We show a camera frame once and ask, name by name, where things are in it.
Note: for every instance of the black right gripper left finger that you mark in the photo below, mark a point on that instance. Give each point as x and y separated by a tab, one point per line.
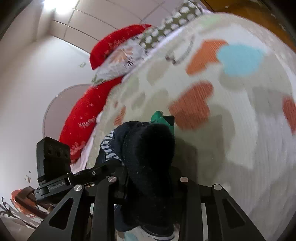
82	212

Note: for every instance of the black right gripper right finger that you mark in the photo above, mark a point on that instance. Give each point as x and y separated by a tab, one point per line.
225	218

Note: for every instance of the navy striped children's pants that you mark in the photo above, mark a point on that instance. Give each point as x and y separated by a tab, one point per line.
146	150

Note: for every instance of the long red pillow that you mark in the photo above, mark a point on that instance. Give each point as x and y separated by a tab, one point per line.
81	121

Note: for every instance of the round grey headboard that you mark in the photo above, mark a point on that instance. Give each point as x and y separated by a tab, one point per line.
59	109

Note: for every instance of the floral grey pillow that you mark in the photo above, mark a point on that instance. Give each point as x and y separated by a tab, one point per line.
120	62

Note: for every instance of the patchwork heart quilt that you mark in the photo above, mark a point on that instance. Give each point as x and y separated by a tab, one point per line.
230	84

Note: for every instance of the white glossy wardrobe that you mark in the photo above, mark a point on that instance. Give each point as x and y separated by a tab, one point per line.
83	23

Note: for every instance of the red pillow behind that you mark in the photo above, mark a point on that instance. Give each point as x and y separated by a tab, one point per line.
109	43

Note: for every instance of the wooden door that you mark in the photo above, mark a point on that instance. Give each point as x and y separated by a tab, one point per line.
276	16

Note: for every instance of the olive polka dot bolster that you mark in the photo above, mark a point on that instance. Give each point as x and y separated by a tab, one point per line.
186	12

